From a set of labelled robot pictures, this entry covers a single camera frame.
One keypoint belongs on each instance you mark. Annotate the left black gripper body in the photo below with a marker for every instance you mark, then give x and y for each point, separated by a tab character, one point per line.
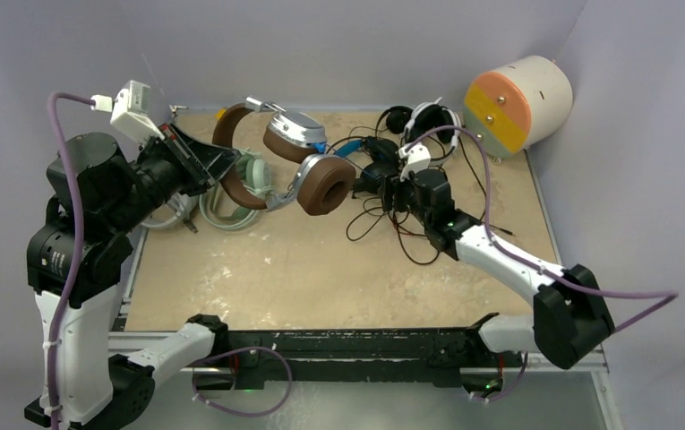
156	179

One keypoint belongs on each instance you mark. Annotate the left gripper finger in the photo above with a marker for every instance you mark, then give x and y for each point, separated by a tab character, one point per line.
198	183
204	160

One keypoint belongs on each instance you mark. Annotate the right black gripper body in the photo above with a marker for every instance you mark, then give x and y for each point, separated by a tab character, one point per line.
404	197

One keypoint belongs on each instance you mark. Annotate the white grey headphones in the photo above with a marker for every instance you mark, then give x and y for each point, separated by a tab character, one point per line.
178	212

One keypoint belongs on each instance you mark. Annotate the mint green headphones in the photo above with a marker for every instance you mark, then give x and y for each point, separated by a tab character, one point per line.
248	184

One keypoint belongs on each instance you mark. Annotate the brown headphones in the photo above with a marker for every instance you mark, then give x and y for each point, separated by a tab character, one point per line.
289	136

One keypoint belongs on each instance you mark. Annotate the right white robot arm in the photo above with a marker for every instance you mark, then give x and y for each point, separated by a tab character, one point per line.
569	315

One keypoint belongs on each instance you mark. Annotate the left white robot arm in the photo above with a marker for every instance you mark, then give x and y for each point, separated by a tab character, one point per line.
74	265

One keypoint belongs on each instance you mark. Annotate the black blue headphones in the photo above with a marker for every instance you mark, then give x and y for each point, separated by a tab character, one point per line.
380	151

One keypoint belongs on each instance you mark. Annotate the white black headphones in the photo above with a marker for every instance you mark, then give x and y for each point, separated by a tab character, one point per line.
433	118

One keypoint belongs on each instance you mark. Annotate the small black on-ear headphones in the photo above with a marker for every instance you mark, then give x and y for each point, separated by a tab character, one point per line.
395	119

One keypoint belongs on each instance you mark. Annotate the round pastel drawer cabinet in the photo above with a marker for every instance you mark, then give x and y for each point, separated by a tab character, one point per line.
517	105

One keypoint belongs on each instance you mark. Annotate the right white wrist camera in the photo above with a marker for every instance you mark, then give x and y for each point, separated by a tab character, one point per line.
416	158

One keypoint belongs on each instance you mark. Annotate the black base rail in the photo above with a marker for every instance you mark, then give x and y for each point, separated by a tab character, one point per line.
432	355

